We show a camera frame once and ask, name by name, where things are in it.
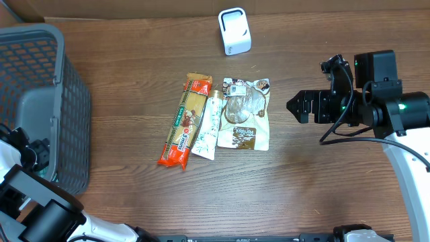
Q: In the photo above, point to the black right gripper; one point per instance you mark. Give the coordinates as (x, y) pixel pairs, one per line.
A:
(321, 99)

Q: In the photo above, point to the beige Pantree snack pouch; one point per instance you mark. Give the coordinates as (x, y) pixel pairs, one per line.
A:
(244, 119)

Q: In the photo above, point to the white gold-capped cream tube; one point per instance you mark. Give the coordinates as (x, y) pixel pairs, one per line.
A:
(205, 143)

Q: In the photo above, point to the orange spaghetti pasta packet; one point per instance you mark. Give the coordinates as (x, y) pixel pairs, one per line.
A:
(186, 120)

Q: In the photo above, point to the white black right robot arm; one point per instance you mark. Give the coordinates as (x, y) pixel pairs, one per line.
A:
(366, 103)

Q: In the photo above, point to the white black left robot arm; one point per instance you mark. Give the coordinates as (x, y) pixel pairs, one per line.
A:
(33, 209)

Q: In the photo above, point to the white black barcode scanner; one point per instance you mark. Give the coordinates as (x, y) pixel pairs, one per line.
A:
(235, 31)

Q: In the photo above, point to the grey plastic shopping basket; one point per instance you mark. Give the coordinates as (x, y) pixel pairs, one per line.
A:
(42, 93)

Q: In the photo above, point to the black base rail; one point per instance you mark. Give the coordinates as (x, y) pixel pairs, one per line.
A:
(343, 233)

